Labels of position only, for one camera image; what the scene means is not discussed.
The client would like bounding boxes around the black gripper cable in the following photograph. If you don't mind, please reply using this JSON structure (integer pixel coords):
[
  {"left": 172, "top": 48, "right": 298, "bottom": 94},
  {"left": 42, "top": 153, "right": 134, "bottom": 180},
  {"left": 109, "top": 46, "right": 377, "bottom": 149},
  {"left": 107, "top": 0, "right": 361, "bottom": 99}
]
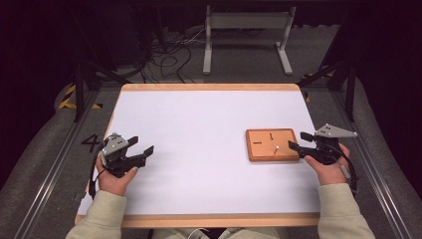
[
  {"left": 88, "top": 137, "right": 111, "bottom": 201},
  {"left": 331, "top": 142, "right": 360, "bottom": 196}
]

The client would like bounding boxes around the aluminium floor rail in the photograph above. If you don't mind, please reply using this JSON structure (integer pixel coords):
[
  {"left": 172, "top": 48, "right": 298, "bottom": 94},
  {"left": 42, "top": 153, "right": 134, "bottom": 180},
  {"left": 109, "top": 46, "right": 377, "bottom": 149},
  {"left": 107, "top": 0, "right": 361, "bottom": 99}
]
[
  {"left": 13, "top": 91, "right": 101, "bottom": 239},
  {"left": 331, "top": 91, "right": 414, "bottom": 239}
]

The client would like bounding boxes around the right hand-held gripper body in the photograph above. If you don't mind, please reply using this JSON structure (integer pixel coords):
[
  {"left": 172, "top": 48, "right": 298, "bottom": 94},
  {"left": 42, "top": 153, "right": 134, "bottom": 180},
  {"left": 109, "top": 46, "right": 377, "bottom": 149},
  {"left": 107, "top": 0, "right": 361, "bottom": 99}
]
[{"left": 314, "top": 122, "right": 359, "bottom": 166}]

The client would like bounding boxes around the person's left hand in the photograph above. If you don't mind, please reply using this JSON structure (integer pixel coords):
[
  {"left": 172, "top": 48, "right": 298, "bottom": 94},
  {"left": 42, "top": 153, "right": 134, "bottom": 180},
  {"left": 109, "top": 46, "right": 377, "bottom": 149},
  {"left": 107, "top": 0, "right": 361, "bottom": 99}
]
[{"left": 95, "top": 154, "right": 139, "bottom": 197}]

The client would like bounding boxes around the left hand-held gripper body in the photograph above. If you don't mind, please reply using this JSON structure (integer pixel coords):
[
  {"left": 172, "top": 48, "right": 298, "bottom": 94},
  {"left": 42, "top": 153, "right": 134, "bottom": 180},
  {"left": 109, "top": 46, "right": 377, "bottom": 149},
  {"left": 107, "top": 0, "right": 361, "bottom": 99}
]
[{"left": 101, "top": 132, "right": 137, "bottom": 179}]

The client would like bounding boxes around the tangle of black floor cables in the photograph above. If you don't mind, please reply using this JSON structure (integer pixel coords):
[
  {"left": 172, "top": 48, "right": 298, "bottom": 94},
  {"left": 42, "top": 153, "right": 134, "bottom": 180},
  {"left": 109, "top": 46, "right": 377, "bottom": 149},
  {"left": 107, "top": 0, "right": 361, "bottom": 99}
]
[{"left": 138, "top": 29, "right": 202, "bottom": 85}]

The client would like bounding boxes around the black metal stand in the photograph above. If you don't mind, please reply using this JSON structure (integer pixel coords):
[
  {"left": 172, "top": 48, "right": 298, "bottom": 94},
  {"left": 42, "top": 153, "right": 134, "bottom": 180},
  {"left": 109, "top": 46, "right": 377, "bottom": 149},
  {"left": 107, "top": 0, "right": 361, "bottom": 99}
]
[
  {"left": 68, "top": 6, "right": 132, "bottom": 123},
  {"left": 298, "top": 9, "right": 361, "bottom": 123}
]

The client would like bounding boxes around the person's lap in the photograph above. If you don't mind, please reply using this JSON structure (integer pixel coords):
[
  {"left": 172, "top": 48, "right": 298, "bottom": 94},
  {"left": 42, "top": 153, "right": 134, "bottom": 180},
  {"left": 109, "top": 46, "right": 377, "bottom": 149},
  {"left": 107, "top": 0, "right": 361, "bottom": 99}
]
[{"left": 150, "top": 226, "right": 291, "bottom": 239}]

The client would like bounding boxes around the white metal stand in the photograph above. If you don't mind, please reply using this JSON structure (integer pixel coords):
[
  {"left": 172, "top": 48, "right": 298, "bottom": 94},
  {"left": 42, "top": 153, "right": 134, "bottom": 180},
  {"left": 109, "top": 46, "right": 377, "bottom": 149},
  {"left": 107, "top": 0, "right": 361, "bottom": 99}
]
[{"left": 202, "top": 5, "right": 298, "bottom": 77}]

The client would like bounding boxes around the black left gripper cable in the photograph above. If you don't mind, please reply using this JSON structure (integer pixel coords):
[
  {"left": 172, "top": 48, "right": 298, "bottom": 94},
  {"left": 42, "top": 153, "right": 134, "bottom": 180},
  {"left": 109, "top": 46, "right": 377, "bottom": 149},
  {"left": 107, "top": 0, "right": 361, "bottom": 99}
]
[{"left": 88, "top": 137, "right": 111, "bottom": 201}]

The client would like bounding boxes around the square wooden board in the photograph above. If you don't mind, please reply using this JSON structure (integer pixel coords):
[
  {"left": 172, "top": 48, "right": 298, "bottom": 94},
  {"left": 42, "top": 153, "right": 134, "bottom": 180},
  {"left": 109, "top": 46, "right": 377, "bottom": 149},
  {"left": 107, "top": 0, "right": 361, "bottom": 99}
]
[{"left": 245, "top": 127, "right": 302, "bottom": 163}]

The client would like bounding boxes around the person's right hand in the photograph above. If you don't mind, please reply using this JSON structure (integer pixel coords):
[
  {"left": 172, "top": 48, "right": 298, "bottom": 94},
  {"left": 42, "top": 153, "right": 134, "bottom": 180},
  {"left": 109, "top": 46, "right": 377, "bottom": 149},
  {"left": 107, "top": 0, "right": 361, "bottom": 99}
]
[{"left": 304, "top": 142, "right": 352, "bottom": 187}]

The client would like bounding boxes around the yellow black hazard tape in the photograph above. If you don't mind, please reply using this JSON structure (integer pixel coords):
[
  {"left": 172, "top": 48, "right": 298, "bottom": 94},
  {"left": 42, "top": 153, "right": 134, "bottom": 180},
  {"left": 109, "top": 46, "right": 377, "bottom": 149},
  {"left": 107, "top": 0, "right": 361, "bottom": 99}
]
[
  {"left": 58, "top": 84, "right": 104, "bottom": 111},
  {"left": 300, "top": 71, "right": 336, "bottom": 104}
]

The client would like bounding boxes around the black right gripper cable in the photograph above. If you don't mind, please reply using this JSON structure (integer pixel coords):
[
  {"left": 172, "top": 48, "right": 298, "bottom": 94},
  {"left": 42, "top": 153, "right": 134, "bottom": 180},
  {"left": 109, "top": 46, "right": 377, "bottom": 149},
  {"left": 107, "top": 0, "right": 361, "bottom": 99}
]
[{"left": 331, "top": 142, "right": 360, "bottom": 196}]

